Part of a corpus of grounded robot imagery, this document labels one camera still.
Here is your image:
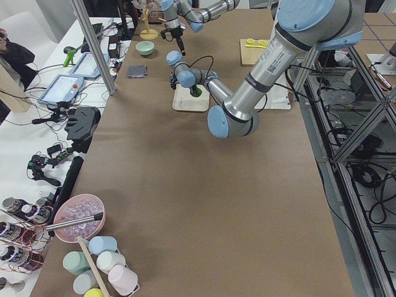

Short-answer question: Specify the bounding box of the white cup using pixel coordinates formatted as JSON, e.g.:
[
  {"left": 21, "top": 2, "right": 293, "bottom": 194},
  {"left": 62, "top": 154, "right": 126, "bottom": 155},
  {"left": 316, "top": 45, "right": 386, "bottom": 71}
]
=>
[{"left": 96, "top": 251, "right": 126, "bottom": 275}]

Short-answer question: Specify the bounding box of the yellow plastic knife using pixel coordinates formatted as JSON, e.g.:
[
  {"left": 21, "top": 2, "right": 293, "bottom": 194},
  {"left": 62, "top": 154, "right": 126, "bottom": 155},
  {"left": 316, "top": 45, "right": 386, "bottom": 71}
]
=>
[{"left": 244, "top": 42, "right": 268, "bottom": 49}]

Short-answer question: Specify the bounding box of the aluminium frame post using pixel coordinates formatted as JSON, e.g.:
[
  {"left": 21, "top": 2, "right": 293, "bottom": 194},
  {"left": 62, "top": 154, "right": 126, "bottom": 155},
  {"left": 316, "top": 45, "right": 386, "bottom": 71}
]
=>
[{"left": 70, "top": 0, "right": 116, "bottom": 95}]

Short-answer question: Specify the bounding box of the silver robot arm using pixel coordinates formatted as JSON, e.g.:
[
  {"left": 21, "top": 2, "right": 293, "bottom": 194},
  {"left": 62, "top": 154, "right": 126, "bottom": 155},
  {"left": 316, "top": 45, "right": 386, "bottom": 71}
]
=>
[
  {"left": 160, "top": 0, "right": 239, "bottom": 56},
  {"left": 161, "top": 1, "right": 366, "bottom": 138}
]

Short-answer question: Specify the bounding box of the wooden mug tree stand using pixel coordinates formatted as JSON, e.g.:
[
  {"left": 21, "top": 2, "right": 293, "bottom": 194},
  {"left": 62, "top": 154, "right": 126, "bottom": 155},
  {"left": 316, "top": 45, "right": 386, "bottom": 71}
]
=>
[{"left": 132, "top": 0, "right": 158, "bottom": 40}]

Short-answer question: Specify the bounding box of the light blue cup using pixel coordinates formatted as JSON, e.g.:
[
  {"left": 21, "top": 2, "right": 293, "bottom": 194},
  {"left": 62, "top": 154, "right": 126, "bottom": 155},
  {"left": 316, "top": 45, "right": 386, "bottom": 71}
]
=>
[{"left": 88, "top": 236, "right": 118, "bottom": 256}]

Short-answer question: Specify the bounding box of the mint green bowl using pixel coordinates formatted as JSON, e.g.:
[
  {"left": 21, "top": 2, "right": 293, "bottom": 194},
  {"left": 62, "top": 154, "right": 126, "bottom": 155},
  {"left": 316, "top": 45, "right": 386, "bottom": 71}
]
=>
[{"left": 136, "top": 40, "right": 155, "bottom": 56}]

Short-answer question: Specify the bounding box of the green barcode scanner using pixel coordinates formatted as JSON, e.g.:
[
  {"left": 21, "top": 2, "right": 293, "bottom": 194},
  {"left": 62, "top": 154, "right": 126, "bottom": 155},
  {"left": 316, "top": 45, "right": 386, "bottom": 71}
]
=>
[{"left": 63, "top": 42, "right": 88, "bottom": 67}]

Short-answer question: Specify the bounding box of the blue teach pendant tablet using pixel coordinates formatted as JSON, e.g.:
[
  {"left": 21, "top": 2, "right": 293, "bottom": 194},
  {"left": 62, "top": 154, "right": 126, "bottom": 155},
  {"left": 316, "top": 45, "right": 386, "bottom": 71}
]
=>
[
  {"left": 37, "top": 74, "right": 84, "bottom": 106},
  {"left": 71, "top": 52, "right": 100, "bottom": 80}
]

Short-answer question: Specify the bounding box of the yellow cup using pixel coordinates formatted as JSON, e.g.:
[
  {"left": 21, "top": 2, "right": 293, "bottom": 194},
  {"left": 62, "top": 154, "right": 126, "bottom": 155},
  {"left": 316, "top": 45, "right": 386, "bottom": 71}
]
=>
[{"left": 84, "top": 288, "right": 104, "bottom": 297}]

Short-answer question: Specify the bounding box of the grey cup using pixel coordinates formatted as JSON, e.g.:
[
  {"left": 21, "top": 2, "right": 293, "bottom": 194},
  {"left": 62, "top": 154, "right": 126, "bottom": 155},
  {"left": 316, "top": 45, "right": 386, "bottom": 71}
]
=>
[{"left": 73, "top": 270, "right": 98, "bottom": 295}]

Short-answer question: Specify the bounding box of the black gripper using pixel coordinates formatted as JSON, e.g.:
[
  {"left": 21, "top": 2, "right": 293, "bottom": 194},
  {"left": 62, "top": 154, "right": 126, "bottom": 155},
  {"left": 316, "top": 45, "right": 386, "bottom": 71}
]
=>
[
  {"left": 169, "top": 72, "right": 199, "bottom": 97},
  {"left": 160, "top": 26, "right": 186, "bottom": 56}
]

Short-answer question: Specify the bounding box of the wooden cup rack pole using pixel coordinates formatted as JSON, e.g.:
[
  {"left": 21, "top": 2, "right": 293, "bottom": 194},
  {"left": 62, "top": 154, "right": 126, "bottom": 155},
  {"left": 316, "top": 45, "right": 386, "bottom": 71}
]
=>
[{"left": 77, "top": 238, "right": 110, "bottom": 297}]

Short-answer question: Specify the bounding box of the copper wire bottle rack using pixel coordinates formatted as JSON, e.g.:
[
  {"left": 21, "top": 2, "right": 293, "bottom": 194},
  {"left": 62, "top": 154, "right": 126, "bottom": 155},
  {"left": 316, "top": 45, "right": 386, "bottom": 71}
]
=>
[{"left": 1, "top": 197, "right": 53, "bottom": 274}]

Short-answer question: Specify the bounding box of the pink cup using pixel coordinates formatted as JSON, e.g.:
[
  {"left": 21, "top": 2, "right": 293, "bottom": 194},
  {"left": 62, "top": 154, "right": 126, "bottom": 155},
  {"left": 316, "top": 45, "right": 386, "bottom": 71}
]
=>
[{"left": 108, "top": 265, "right": 140, "bottom": 296}]

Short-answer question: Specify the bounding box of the pink bowl of ice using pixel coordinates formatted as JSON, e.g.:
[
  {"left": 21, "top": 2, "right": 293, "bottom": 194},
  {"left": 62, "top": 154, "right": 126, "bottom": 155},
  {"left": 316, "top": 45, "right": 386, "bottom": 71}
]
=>
[{"left": 53, "top": 194, "right": 106, "bottom": 243}]

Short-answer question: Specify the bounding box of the mint green cup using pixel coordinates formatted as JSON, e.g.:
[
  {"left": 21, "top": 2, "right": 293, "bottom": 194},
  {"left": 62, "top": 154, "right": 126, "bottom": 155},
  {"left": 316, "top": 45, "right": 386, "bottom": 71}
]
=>
[{"left": 62, "top": 251, "right": 90, "bottom": 276}]

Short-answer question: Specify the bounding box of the white rabbit tray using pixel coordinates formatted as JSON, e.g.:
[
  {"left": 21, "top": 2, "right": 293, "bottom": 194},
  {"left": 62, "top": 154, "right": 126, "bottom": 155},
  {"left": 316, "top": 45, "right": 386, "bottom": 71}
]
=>
[{"left": 172, "top": 84, "right": 210, "bottom": 112}]

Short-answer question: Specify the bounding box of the grey folded cloth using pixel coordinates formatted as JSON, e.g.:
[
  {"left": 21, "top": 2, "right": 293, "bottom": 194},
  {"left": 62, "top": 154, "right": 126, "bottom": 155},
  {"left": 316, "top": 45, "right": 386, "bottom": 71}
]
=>
[{"left": 127, "top": 65, "right": 148, "bottom": 78}]

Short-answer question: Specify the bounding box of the wooden cutting board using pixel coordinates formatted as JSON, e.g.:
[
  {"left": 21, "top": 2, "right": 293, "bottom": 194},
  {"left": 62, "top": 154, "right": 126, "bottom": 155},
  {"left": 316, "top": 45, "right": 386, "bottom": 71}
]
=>
[{"left": 239, "top": 38, "right": 269, "bottom": 66}]

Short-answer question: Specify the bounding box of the metal scoop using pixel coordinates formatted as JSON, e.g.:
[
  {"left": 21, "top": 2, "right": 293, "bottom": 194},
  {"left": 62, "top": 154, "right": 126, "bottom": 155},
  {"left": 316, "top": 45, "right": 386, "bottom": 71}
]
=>
[{"left": 46, "top": 212, "right": 104, "bottom": 231}]

